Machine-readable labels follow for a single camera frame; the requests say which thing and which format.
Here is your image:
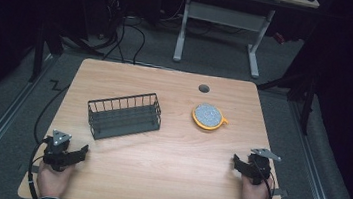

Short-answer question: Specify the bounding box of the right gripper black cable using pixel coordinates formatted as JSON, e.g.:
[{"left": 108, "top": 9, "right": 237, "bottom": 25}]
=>
[{"left": 249, "top": 160, "right": 279, "bottom": 199}]

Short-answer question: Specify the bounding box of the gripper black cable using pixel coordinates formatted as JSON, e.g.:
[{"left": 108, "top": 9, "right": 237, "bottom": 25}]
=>
[
  {"left": 24, "top": 134, "right": 51, "bottom": 199},
  {"left": 249, "top": 160, "right": 279, "bottom": 199}
]

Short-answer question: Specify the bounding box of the dark computer tower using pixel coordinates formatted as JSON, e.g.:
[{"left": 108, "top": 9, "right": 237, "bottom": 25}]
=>
[{"left": 98, "top": 0, "right": 128, "bottom": 42}]

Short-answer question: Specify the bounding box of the black metal stand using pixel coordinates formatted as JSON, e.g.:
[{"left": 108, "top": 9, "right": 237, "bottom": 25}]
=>
[
  {"left": 28, "top": 18, "right": 69, "bottom": 86},
  {"left": 251, "top": 63, "right": 321, "bottom": 137}
]

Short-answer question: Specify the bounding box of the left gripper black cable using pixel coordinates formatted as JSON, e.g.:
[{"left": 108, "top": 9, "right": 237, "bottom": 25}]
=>
[{"left": 24, "top": 134, "right": 51, "bottom": 199}]

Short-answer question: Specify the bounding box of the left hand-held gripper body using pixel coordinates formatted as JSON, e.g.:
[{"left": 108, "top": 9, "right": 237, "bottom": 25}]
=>
[{"left": 41, "top": 128, "right": 74, "bottom": 174}]

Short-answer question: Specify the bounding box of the black floor cable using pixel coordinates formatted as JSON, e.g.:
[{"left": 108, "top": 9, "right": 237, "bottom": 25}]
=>
[{"left": 32, "top": 78, "right": 72, "bottom": 148}]

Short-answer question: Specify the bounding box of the person's right hand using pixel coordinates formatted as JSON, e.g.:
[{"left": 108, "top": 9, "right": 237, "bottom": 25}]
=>
[{"left": 239, "top": 172, "right": 275, "bottom": 199}]

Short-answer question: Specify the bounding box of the white-framed background desk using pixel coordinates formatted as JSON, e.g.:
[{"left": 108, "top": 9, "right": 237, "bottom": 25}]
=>
[{"left": 170, "top": 0, "right": 321, "bottom": 87}]

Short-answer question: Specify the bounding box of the dark grey wire basket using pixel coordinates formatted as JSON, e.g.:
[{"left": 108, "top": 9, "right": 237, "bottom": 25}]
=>
[{"left": 82, "top": 85, "right": 165, "bottom": 148}]

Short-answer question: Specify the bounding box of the bundle of black floor cables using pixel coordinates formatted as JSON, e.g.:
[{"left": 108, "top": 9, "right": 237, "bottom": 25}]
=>
[{"left": 99, "top": 10, "right": 150, "bottom": 67}]

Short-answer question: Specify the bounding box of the round dark table grommet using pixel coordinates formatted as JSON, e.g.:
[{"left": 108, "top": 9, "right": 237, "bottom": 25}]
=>
[{"left": 196, "top": 83, "right": 211, "bottom": 95}]

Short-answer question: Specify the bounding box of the grey tape strip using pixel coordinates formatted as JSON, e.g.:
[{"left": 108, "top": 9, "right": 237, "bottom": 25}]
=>
[{"left": 271, "top": 187, "right": 289, "bottom": 199}]

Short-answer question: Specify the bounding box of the person's left hand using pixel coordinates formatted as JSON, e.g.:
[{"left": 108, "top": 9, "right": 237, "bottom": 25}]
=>
[{"left": 34, "top": 158, "right": 77, "bottom": 199}]

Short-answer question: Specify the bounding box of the round yellow-rimmed grey pad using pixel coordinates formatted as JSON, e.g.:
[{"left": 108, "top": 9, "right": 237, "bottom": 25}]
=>
[{"left": 189, "top": 100, "right": 231, "bottom": 133}]

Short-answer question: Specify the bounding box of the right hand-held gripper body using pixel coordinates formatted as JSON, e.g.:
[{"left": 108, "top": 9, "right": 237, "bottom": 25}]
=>
[{"left": 243, "top": 146, "right": 283, "bottom": 189}]

